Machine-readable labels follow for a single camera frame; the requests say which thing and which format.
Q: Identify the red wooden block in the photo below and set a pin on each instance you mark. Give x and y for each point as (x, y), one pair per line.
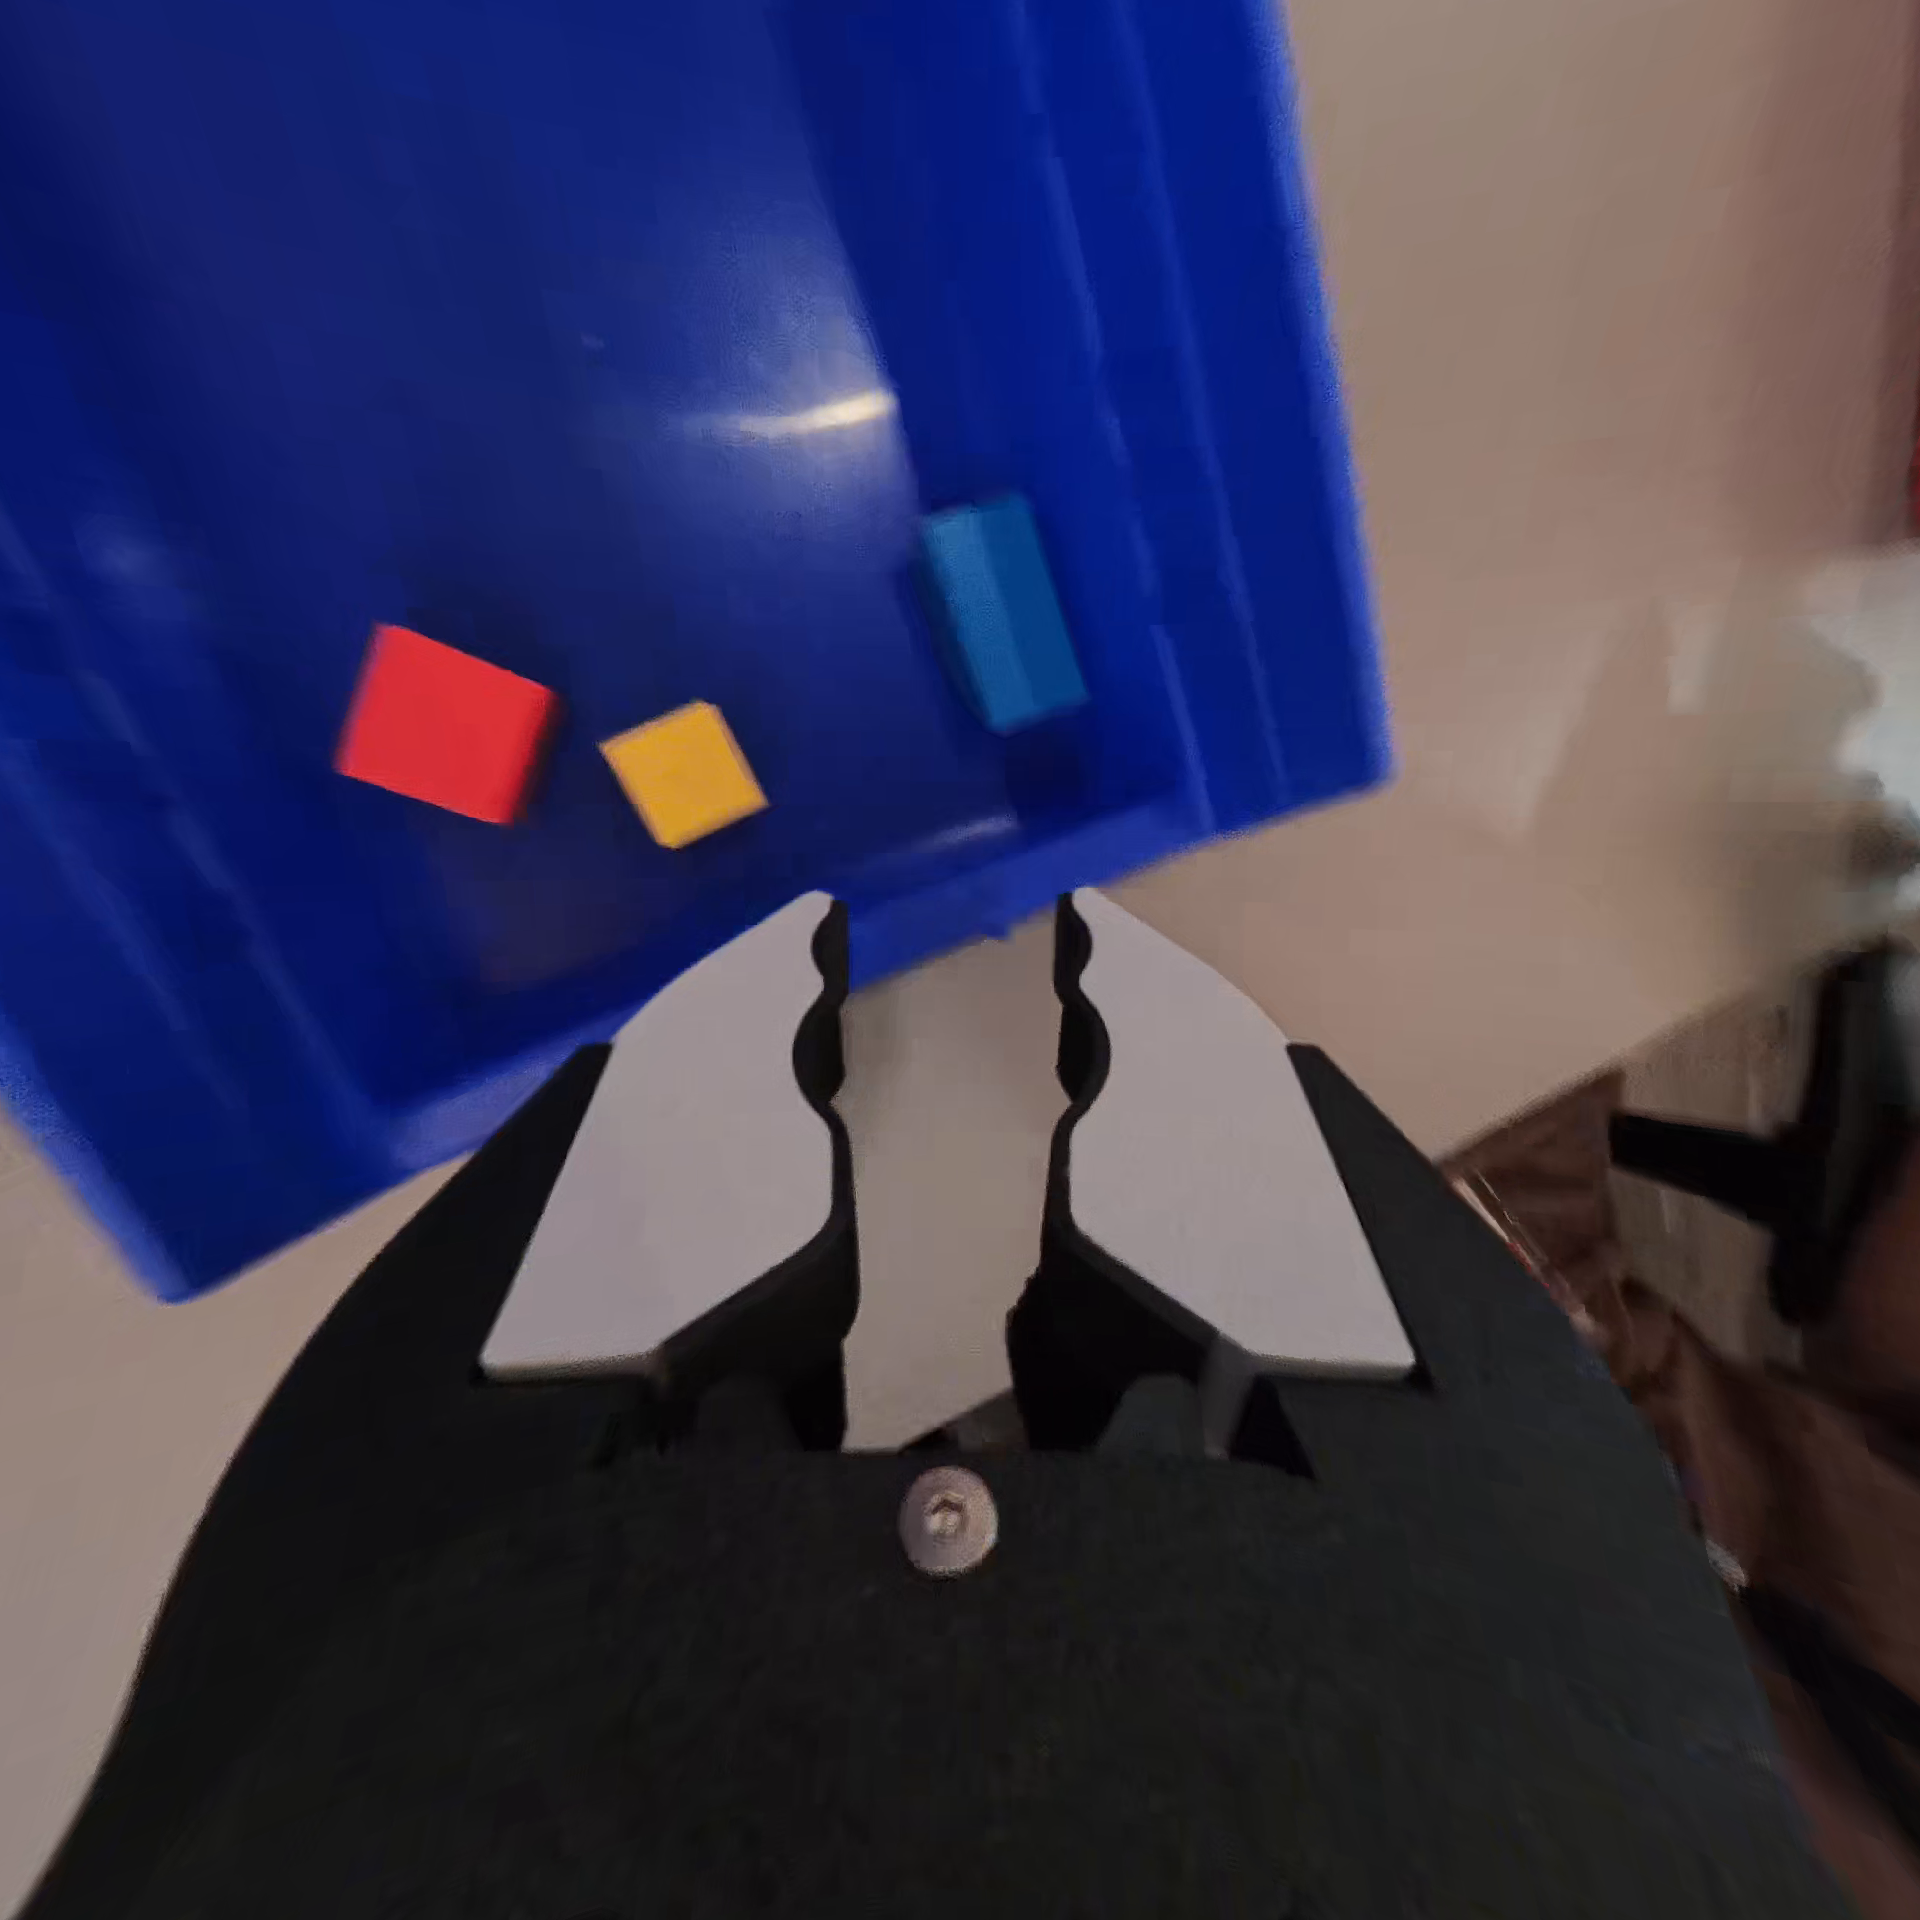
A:
(445, 725)

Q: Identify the yellow wooden block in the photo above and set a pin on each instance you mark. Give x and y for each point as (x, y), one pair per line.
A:
(685, 775)

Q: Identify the blue wooden block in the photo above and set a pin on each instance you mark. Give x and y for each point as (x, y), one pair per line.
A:
(1002, 616)

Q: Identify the grey desk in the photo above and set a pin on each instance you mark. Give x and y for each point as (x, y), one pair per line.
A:
(1560, 600)

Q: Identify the black office chair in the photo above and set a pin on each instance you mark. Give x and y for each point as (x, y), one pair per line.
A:
(1787, 1156)

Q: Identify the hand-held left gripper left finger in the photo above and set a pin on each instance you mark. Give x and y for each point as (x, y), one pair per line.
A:
(666, 1187)

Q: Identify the blue plastic bin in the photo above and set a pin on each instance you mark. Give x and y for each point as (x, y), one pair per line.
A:
(601, 361)

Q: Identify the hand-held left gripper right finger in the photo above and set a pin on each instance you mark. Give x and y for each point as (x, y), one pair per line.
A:
(1224, 1187)

